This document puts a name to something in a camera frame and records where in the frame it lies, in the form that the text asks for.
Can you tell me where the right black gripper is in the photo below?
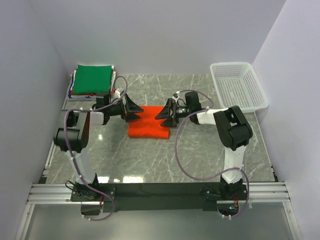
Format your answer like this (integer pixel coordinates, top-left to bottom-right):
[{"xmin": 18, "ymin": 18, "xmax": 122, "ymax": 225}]
[{"xmin": 155, "ymin": 98, "xmax": 192, "ymax": 128}]

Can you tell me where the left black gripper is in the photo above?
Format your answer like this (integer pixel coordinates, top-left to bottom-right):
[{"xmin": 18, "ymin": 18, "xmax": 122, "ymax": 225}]
[{"xmin": 106, "ymin": 94, "xmax": 144, "ymax": 123}]

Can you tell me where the orange t shirt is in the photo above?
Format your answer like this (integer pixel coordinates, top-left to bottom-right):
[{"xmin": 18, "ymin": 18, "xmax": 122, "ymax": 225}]
[{"xmin": 128, "ymin": 105, "xmax": 170, "ymax": 139}]

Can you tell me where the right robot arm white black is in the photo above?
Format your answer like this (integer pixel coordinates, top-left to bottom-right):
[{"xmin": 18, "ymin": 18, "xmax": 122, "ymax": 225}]
[{"xmin": 155, "ymin": 90, "xmax": 253, "ymax": 200}]

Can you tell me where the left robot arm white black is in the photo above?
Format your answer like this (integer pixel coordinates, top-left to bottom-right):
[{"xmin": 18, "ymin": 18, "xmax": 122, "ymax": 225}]
[{"xmin": 53, "ymin": 91, "xmax": 144, "ymax": 201}]

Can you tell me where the stack of folded shirts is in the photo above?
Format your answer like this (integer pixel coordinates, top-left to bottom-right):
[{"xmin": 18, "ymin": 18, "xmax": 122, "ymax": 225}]
[{"xmin": 66, "ymin": 65, "xmax": 116, "ymax": 101}]

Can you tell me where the green folded t shirt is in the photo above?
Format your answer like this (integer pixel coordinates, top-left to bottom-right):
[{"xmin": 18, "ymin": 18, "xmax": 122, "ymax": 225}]
[{"xmin": 73, "ymin": 65, "xmax": 113, "ymax": 95}]

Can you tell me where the white plastic basket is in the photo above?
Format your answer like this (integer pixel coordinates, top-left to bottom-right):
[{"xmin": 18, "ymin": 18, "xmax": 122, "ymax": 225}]
[{"xmin": 209, "ymin": 61, "xmax": 269, "ymax": 113}]

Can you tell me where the black base bar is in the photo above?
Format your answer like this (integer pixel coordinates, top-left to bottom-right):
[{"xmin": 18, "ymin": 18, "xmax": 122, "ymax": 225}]
[{"xmin": 70, "ymin": 182, "xmax": 248, "ymax": 215}]

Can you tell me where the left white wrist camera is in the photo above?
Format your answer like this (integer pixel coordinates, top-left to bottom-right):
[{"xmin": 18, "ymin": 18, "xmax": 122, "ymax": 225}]
[{"xmin": 113, "ymin": 87, "xmax": 125, "ymax": 99}]

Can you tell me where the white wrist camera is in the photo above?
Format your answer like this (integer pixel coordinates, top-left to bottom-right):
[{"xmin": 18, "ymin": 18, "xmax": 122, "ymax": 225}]
[
  {"xmin": 113, "ymin": 87, "xmax": 125, "ymax": 99},
  {"xmin": 171, "ymin": 91, "xmax": 181, "ymax": 102}
]

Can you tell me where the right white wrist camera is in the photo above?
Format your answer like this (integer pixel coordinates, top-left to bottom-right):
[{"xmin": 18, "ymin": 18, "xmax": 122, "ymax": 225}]
[{"xmin": 171, "ymin": 91, "xmax": 181, "ymax": 102}]

